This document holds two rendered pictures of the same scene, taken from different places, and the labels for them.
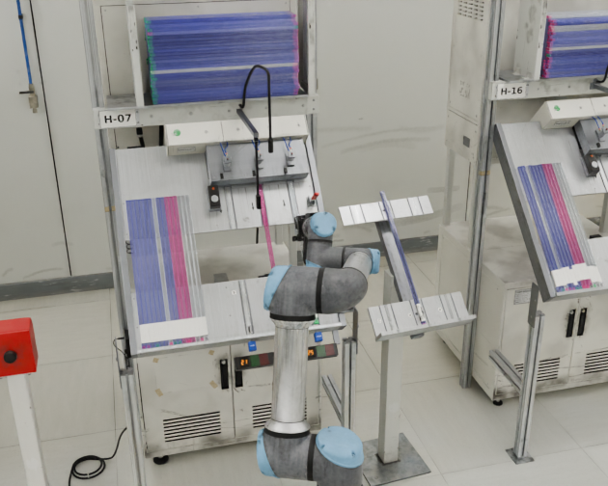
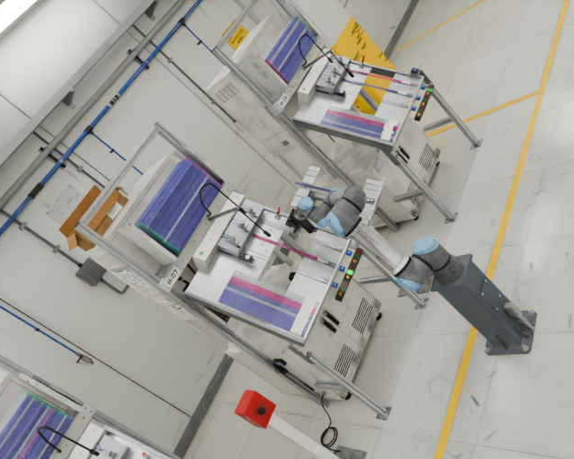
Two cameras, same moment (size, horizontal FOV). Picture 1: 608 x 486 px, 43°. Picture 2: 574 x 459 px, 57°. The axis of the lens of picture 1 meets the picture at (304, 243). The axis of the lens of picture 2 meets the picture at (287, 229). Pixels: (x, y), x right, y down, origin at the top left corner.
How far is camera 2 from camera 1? 0.96 m
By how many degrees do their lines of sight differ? 16
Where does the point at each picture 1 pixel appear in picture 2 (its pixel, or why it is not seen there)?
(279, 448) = (410, 271)
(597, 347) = (418, 156)
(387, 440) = not seen: hidden behind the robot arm
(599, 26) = (282, 45)
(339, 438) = (421, 243)
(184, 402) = (330, 356)
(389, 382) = not seen: hidden behind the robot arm
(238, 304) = (309, 279)
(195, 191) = (235, 265)
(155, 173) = (212, 279)
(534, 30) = (264, 70)
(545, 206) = (347, 122)
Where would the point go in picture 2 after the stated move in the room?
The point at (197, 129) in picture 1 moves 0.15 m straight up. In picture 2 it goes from (206, 242) to (185, 226)
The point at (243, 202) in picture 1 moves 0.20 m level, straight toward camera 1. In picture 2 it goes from (257, 247) to (274, 246)
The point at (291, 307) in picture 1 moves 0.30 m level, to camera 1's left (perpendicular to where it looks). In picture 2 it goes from (352, 220) to (316, 275)
